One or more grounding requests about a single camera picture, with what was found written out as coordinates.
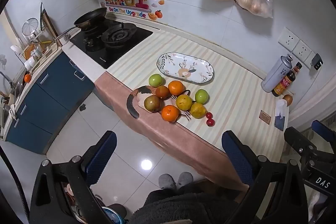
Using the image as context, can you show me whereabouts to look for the yellow orange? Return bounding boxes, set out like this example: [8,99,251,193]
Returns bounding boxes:
[175,94,193,111]
[190,102,207,119]

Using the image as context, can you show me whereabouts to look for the dark sauce bottle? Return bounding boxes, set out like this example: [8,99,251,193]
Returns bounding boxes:
[271,62,303,97]

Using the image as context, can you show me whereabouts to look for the grey slipper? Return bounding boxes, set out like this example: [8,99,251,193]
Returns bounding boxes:
[159,173,177,189]
[177,172,194,189]

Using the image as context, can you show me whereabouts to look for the grey gas canister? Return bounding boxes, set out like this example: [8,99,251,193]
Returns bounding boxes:
[261,54,293,93]

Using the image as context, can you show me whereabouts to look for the black cable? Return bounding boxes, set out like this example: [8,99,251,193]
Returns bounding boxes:
[0,146,30,224]

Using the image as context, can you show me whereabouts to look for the dish rack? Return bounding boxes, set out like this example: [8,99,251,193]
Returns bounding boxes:
[10,2,59,69]

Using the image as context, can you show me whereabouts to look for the black gas stove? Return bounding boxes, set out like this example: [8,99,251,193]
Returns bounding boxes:
[70,18,154,69]

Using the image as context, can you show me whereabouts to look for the large brown-green fruit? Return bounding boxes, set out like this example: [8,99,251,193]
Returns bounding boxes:
[144,95,161,112]

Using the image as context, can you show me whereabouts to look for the colourful wall sticker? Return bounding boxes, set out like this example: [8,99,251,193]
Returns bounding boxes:
[95,0,165,21]

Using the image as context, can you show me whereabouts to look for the white and blue packet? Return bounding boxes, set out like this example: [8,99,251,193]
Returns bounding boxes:
[274,99,289,131]

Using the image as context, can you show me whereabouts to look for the small red-brown fruit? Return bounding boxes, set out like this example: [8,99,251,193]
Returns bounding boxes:
[155,85,170,99]

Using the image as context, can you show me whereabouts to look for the black frying pan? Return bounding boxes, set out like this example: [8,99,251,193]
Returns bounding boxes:
[54,7,108,43]

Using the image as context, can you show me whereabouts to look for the metal faucet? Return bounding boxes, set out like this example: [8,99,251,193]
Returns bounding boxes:
[0,71,17,94]

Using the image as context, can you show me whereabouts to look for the white mug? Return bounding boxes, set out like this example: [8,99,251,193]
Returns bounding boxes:
[56,34,70,47]

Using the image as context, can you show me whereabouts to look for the green apple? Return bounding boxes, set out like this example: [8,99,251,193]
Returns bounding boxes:
[194,89,209,104]
[148,73,164,87]

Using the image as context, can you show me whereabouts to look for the floral oval plate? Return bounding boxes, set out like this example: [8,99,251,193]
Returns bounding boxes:
[156,52,214,85]

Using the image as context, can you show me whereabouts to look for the blue round container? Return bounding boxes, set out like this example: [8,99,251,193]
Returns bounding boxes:
[101,206,124,224]

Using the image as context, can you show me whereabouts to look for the person's dark fleece clothing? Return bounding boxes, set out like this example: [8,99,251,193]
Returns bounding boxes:
[128,182,250,224]

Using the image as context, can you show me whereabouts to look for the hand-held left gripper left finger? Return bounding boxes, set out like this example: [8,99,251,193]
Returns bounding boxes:
[29,130,117,224]

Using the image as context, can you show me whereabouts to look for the cat-shaped mat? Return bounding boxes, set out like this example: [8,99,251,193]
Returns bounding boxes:
[126,85,193,123]

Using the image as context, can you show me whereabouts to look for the metal mesh strainer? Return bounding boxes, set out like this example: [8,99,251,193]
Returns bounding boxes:
[22,18,40,36]

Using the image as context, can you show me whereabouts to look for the wooden cutting board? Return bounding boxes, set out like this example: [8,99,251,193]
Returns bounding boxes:
[41,10,59,40]

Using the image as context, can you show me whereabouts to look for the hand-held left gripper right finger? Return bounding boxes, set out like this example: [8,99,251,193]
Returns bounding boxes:
[222,130,310,224]

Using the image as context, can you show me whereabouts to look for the small brown card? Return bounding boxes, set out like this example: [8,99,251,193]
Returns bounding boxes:
[259,110,272,124]

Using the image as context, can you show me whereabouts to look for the blue kitchen cabinet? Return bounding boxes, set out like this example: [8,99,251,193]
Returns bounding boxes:
[5,52,95,155]

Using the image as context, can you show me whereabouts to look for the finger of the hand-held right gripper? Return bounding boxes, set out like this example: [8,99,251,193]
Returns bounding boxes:
[284,126,317,165]
[312,120,336,147]

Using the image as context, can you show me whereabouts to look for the black plug adapter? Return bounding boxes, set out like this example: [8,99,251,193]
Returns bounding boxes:
[310,53,323,70]

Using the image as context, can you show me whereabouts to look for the orange mandarin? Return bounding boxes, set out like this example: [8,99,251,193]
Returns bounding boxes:
[161,105,180,122]
[168,80,184,96]

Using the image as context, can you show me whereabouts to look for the white wall socket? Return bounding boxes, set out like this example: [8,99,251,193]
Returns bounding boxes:
[278,27,300,51]
[292,40,313,63]

